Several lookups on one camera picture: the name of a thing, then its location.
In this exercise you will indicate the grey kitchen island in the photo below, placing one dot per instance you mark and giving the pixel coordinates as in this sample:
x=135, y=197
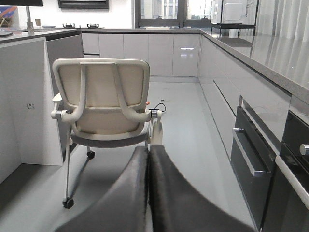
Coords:
x=28, y=134

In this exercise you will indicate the grey wall cabinets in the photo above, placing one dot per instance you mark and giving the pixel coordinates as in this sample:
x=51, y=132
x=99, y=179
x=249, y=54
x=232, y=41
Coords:
x=167, y=54

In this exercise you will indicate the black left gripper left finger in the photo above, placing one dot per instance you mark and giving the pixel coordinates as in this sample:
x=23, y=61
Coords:
x=123, y=206

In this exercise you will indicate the beige office chair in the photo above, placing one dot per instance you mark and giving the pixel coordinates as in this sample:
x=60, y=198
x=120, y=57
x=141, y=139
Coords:
x=104, y=103

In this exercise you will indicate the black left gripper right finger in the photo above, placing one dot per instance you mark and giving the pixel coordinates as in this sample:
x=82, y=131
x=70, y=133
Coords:
x=176, y=206

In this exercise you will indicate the black built-in oven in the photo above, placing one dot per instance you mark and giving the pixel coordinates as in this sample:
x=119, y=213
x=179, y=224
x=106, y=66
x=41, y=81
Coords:
x=275, y=186

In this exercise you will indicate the white countertop oven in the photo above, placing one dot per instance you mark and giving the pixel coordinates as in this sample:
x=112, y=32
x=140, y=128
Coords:
x=228, y=11

